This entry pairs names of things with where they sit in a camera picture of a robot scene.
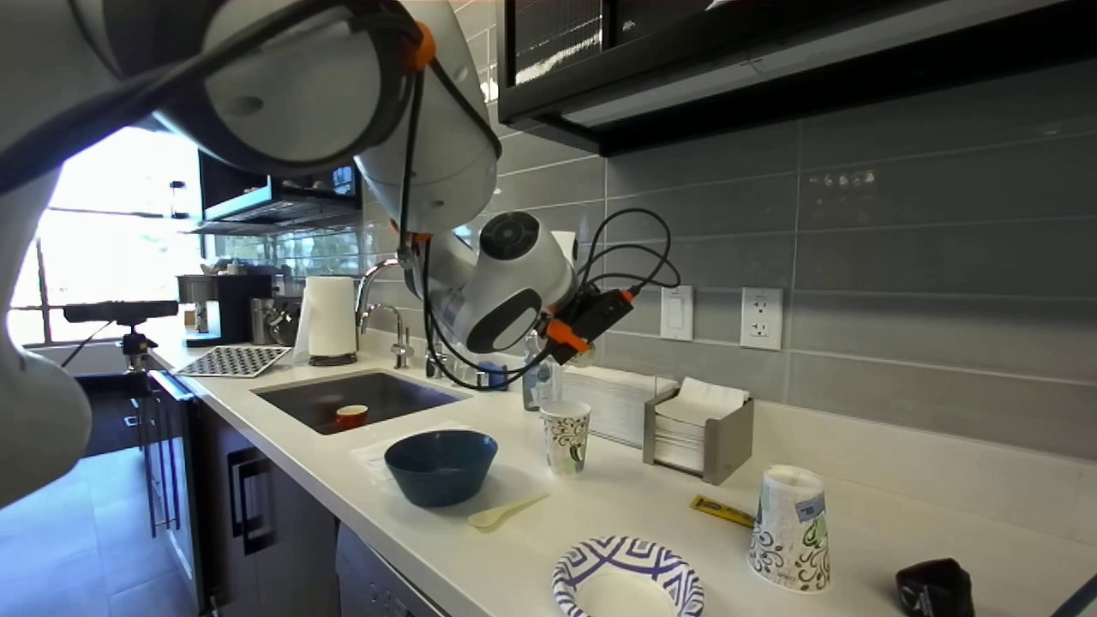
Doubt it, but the white light switch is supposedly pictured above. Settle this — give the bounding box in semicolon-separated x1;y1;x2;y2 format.
657;284;693;341

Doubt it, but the yellow packet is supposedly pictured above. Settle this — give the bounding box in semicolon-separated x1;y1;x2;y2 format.
693;496;753;527

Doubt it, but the upside-down patterned paper cup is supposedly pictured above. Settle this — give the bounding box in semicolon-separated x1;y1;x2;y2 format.
748;465;830;592

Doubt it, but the black camera on tripod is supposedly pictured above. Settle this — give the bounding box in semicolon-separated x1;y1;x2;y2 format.
63;301;179;366

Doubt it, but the dish drying mat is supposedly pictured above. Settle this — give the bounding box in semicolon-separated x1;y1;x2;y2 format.
181;346;289;382

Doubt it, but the white plastic spoon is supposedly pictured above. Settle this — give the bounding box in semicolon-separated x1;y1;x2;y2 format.
467;494;547;530

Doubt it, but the grey napkin holder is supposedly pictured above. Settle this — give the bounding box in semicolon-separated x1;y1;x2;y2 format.
641;376;753;484

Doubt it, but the steel kitchen sink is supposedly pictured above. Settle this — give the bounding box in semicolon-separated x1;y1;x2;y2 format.
256;373;453;434

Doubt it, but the white wall outlet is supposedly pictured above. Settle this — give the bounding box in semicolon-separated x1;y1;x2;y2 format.
740;289;781;349

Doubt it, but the chrome sink faucet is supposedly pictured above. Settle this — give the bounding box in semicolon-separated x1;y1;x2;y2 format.
355;256;410;372

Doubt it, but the left patterned paper cup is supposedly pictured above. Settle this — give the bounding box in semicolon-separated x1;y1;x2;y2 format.
540;401;588;474

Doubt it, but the dark blue bowl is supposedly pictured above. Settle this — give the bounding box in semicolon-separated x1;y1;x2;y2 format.
384;429;497;509

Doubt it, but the orange cup in sink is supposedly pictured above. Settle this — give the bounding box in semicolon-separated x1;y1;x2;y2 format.
333;406;370;429

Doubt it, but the black upper cabinet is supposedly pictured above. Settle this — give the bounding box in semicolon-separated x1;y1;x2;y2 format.
497;0;1097;156

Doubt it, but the small black object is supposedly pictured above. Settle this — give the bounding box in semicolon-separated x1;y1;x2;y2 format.
894;559;974;617

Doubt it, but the black coffee machine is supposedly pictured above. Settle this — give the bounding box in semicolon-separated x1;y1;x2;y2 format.
179;270;298;346

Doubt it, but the paper towel roll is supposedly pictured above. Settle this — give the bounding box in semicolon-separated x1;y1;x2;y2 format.
301;278;355;365

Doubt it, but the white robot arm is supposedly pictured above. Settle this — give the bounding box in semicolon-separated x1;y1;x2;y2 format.
0;0;574;353

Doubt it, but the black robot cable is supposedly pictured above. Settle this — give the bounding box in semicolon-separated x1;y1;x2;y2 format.
389;67;685;393

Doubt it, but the clear dish soap bottle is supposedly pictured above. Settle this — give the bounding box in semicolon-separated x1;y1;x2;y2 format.
520;335;556;412

